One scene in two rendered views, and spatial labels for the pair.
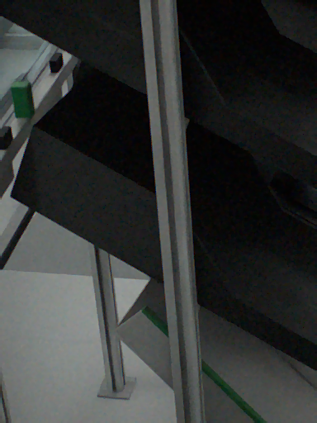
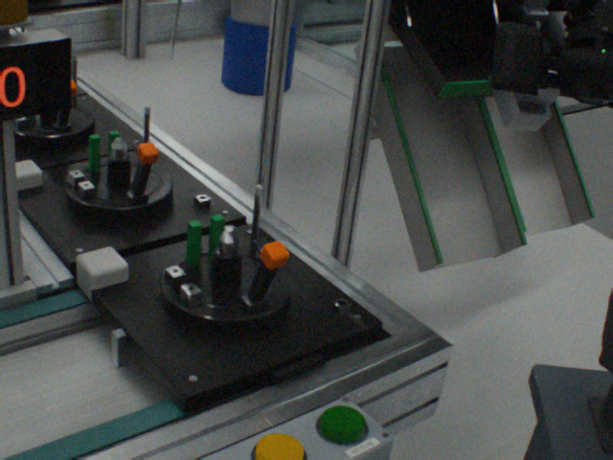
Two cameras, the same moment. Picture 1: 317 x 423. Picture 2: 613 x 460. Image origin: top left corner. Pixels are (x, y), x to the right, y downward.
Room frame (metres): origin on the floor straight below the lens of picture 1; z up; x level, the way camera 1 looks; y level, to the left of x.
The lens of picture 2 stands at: (-0.10, -0.46, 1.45)
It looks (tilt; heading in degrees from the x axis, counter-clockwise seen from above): 29 degrees down; 34
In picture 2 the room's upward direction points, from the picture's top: 7 degrees clockwise
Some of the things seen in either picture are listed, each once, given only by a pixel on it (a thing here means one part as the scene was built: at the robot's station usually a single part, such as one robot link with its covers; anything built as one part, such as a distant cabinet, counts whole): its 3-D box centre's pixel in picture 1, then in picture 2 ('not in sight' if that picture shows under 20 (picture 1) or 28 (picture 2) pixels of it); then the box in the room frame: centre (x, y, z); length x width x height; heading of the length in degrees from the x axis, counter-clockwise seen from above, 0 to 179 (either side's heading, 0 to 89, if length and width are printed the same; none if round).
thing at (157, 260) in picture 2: not in sight; (224, 303); (0.44, 0.00, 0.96); 0.24 x 0.24 x 0.02; 75
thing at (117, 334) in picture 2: not in sight; (119, 348); (0.32, 0.04, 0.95); 0.01 x 0.01 x 0.04; 75
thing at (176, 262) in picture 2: not in sight; (225, 287); (0.44, 0.00, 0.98); 0.14 x 0.14 x 0.02
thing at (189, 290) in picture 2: not in sight; (191, 294); (0.39, 0.00, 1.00); 0.02 x 0.01 x 0.02; 75
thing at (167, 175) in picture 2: not in sight; (118, 166); (0.50, 0.25, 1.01); 0.24 x 0.24 x 0.13; 75
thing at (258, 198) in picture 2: not in sight; (256, 220); (0.50, 0.02, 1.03); 0.01 x 0.01 x 0.08; 75
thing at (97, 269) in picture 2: not in sight; (102, 274); (0.37, 0.12, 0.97); 0.05 x 0.05 x 0.04; 75
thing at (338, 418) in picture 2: not in sight; (342, 426); (0.37, -0.20, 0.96); 0.04 x 0.04 x 0.02
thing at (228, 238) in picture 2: not in sight; (228, 241); (0.44, 0.00, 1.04); 0.02 x 0.02 x 0.03
